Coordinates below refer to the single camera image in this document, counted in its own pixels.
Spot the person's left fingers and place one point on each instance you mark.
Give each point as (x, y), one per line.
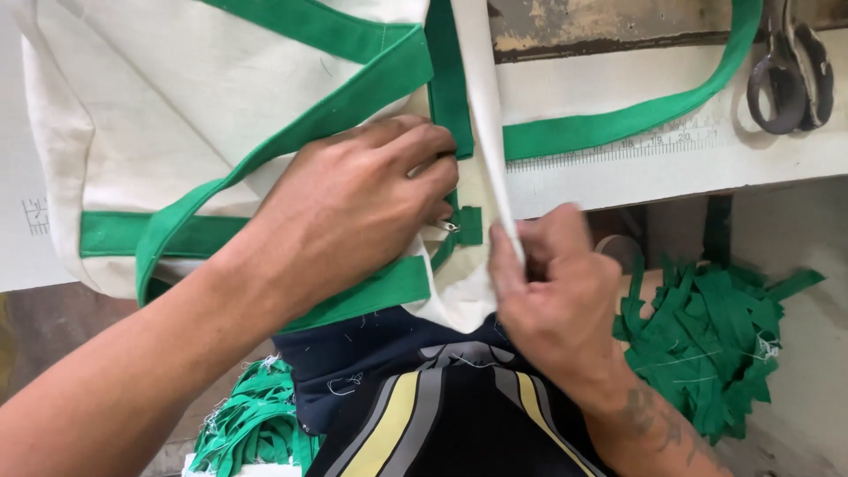
(424, 136)

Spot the bundle of green strips with white threads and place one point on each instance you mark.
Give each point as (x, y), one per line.
(255, 424)

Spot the grey metal scissors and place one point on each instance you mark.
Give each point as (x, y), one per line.
(788, 86)

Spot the cream canvas bag green trim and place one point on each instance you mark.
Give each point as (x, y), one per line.
(165, 99)

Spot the black shirt with yellow stripes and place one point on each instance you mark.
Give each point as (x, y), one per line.
(464, 430)

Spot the large heap of green fabric strips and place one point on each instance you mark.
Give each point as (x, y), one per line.
(709, 331)

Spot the person's right hand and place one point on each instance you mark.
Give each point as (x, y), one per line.
(563, 311)

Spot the navy shorts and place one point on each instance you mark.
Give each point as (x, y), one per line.
(371, 351)

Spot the person's left hand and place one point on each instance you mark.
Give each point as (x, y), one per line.
(344, 212)

